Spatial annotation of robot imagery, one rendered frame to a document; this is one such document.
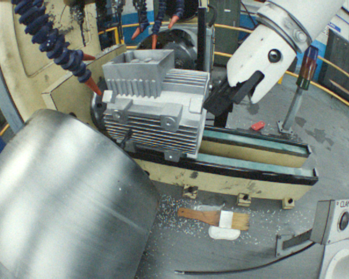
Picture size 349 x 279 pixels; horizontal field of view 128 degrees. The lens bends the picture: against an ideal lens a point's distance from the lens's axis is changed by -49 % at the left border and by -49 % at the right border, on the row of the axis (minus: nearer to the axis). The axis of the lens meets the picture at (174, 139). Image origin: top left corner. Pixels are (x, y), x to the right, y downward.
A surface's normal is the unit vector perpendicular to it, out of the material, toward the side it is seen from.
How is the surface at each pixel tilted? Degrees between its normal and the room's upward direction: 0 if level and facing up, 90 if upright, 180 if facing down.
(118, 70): 90
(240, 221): 2
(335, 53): 90
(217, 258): 0
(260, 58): 79
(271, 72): 88
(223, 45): 90
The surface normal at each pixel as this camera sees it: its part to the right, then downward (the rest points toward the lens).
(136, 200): 0.90, -0.10
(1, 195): 0.19, -0.65
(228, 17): -0.42, 0.66
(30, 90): 0.97, 0.16
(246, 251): -0.03, -0.70
